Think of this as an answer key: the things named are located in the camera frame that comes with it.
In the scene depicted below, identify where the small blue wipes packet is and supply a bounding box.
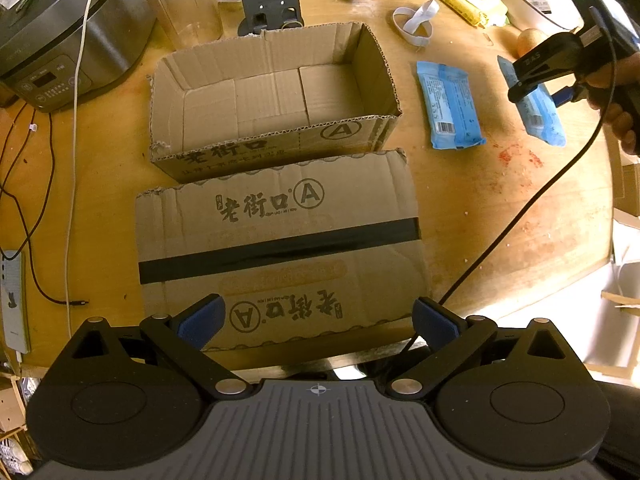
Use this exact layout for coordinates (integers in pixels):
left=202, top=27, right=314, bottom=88
left=515, top=84, right=566, bottom=146

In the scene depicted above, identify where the large blue wipes packet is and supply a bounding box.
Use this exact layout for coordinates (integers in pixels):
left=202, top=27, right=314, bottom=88
left=416, top=61, right=486, bottom=151

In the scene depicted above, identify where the person right hand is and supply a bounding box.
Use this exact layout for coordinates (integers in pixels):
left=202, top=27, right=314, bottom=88
left=586, top=52, right=640, bottom=155

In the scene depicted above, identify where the closed cardboard box black tape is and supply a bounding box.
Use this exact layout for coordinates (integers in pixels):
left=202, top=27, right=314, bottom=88
left=136, top=150, right=428, bottom=350

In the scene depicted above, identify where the white elastic band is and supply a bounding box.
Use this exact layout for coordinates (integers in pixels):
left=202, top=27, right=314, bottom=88
left=392, top=0, right=440, bottom=48

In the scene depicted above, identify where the light blue smartphone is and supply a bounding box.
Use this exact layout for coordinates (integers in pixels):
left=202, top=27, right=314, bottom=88
left=1, top=250, right=32, bottom=354

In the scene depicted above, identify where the open cardboard box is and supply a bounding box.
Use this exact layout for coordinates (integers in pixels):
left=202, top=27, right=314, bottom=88
left=149, top=22, right=402, bottom=183

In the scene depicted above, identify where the silver rice cooker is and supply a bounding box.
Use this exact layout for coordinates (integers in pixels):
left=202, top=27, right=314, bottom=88
left=1, top=0, right=155, bottom=113

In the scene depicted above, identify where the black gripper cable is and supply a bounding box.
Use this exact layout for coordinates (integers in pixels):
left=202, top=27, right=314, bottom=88
left=399, top=5, right=618, bottom=356

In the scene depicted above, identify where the black thin cable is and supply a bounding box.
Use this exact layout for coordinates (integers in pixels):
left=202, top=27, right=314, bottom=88
left=0, top=102, right=90, bottom=307

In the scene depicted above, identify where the white charging cable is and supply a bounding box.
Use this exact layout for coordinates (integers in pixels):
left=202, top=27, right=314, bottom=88
left=63, top=0, right=104, bottom=326

